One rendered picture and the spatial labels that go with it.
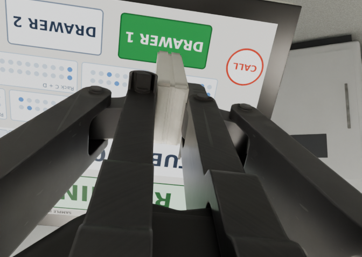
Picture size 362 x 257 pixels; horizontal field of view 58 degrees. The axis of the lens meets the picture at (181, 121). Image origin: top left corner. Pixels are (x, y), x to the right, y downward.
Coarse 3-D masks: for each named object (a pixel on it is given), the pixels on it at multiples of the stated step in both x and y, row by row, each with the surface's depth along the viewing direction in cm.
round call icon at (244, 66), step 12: (228, 48) 34; (240, 48) 34; (252, 48) 34; (228, 60) 35; (240, 60) 35; (252, 60) 35; (264, 60) 35; (228, 72) 35; (240, 72) 35; (252, 72) 36; (228, 84) 36; (240, 84) 36; (252, 84) 36
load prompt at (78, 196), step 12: (84, 180) 40; (72, 192) 40; (84, 192) 41; (156, 192) 41; (168, 192) 41; (180, 192) 41; (60, 204) 41; (72, 204) 41; (84, 204) 41; (168, 204) 42; (180, 204) 42
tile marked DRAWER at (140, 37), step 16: (128, 16) 33; (144, 16) 33; (128, 32) 33; (144, 32) 33; (160, 32) 33; (176, 32) 33; (192, 32) 34; (208, 32) 34; (128, 48) 34; (144, 48) 34; (160, 48) 34; (176, 48) 34; (192, 48) 34; (208, 48) 34; (192, 64) 35
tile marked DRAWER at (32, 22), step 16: (16, 0) 31; (32, 0) 31; (16, 16) 32; (32, 16) 32; (48, 16) 32; (64, 16) 32; (80, 16) 32; (96, 16) 32; (16, 32) 33; (32, 32) 33; (48, 32) 33; (64, 32) 33; (80, 32) 33; (96, 32) 33; (48, 48) 33; (64, 48) 33; (80, 48) 34; (96, 48) 34
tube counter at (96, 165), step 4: (0, 128) 37; (4, 128) 37; (8, 128) 37; (12, 128) 37; (0, 132) 37; (4, 132) 37; (8, 132) 37; (0, 136) 37; (108, 140) 38; (108, 144) 38; (104, 152) 38; (100, 156) 39; (104, 156) 39; (96, 160) 39; (100, 160) 39; (92, 164) 39; (96, 164) 39; (100, 164) 39; (88, 168) 39; (92, 168) 39; (96, 168) 39
